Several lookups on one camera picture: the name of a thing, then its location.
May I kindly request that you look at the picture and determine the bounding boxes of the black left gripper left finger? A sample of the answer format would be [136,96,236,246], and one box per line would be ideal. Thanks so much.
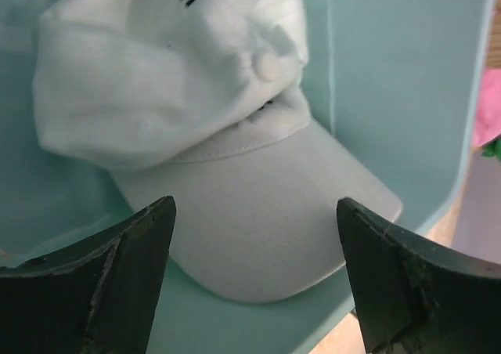
[1,197,176,353]

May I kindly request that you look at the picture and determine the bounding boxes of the pink cloth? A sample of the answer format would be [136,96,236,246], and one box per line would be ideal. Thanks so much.
[471,68,500,148]

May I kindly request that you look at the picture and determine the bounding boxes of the green tank top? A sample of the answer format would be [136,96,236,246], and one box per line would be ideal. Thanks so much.
[481,135,501,161]

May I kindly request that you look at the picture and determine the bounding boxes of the white cap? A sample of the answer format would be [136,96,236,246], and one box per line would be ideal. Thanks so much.
[34,0,402,303]

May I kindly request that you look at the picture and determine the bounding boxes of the teal plastic bin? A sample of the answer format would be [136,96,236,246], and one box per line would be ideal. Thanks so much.
[1,0,496,353]

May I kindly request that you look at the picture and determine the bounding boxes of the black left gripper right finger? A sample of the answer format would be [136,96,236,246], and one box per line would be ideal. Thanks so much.
[337,198,500,353]

